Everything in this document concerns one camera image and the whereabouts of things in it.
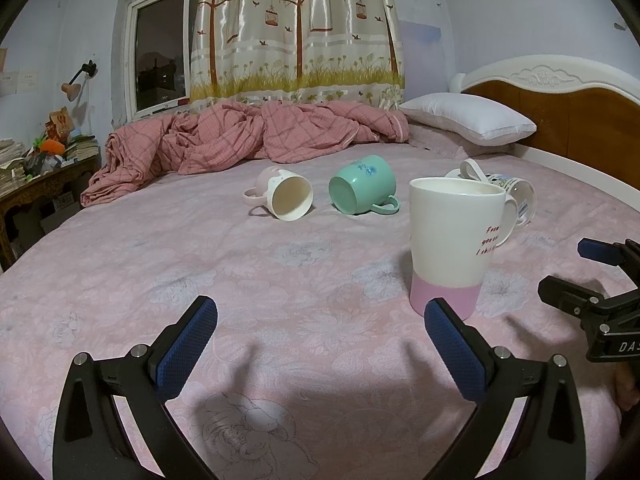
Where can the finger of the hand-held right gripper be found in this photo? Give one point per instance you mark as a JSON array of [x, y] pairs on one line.
[[565, 291], [596, 250]]

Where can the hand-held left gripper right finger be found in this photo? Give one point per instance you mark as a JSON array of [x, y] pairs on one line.
[[457, 355]]

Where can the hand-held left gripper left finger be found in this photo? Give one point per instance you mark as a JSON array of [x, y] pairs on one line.
[[185, 350]]

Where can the tall white and pink cup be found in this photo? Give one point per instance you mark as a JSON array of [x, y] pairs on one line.
[[450, 240]]

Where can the white printed cup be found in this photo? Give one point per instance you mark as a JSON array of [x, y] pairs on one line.
[[524, 200]]

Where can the plain white cup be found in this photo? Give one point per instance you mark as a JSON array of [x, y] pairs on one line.
[[452, 174]]

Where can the pale pink cup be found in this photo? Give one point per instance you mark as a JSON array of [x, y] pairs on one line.
[[290, 200]]

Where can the green cup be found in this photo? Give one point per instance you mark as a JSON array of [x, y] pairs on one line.
[[362, 180]]

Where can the person's right hand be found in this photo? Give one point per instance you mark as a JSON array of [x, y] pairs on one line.
[[629, 385]]

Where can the pink floral bed sheet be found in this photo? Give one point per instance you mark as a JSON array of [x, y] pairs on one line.
[[300, 285]]

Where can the white and wooden headboard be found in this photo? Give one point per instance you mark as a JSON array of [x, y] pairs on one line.
[[565, 110]]

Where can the white pillow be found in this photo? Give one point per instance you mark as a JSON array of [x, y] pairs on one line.
[[465, 117]]

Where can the pink fuzzy pillow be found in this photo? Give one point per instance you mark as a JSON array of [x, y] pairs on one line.
[[435, 139]]

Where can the dark wooden desk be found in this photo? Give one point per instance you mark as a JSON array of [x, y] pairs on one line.
[[47, 182]]

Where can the pink checked blanket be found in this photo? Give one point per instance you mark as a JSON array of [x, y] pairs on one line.
[[225, 135]]

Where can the pile of green books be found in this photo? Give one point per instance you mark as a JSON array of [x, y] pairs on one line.
[[82, 146]]

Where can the orange toy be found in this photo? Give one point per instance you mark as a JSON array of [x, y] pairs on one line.
[[52, 146]]

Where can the stack of old books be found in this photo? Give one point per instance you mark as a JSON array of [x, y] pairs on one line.
[[10, 162]]

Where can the tree print curtain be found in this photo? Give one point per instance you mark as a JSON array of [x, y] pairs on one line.
[[300, 35]]

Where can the wall lamp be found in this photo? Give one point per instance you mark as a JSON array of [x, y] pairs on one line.
[[72, 89]]

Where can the white frame window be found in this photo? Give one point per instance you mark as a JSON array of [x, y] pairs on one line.
[[160, 50]]

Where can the white wall note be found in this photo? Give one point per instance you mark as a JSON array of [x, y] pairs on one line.
[[7, 84], [28, 81]]

